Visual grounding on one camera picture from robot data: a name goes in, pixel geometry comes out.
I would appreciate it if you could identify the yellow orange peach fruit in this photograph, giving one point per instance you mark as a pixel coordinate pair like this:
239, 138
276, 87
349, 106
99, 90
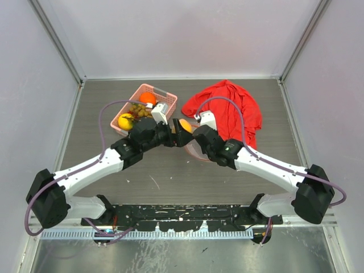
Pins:
181, 125

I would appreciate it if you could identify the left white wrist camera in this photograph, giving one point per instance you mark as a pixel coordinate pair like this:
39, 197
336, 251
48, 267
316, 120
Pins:
159, 113

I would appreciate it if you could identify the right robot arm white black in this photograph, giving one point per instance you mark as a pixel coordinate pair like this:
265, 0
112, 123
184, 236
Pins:
307, 190

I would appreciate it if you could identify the pink plastic basket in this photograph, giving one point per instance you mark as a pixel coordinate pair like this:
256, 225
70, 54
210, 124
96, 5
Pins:
160, 95

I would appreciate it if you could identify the clear zip top bag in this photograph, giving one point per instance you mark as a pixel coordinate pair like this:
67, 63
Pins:
194, 149

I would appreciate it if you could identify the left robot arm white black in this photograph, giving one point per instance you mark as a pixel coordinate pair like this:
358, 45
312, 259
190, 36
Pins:
52, 196

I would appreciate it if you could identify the white slotted cable duct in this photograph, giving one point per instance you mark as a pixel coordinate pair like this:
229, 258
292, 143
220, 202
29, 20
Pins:
200, 234

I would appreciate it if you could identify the yellow lemon fruit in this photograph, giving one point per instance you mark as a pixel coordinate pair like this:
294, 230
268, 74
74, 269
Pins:
126, 121

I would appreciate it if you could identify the orange tangerine fruit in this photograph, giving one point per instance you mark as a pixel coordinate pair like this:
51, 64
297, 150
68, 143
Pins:
148, 98

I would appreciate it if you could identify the red cloth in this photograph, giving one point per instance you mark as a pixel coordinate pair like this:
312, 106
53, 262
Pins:
231, 123

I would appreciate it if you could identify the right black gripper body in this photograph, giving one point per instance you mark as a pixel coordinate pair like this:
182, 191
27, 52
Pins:
210, 154

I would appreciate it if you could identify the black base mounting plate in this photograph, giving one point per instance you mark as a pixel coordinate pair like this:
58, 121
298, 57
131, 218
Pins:
182, 217

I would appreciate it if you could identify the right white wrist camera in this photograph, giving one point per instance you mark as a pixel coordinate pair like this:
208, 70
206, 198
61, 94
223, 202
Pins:
206, 118

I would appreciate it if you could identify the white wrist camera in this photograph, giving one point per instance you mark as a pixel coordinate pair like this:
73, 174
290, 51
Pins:
159, 113
206, 118

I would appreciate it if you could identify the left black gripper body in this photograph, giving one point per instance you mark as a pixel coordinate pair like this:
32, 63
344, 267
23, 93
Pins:
162, 135

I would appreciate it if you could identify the brown longan bunch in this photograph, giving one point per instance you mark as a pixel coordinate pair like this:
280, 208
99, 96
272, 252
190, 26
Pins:
139, 111

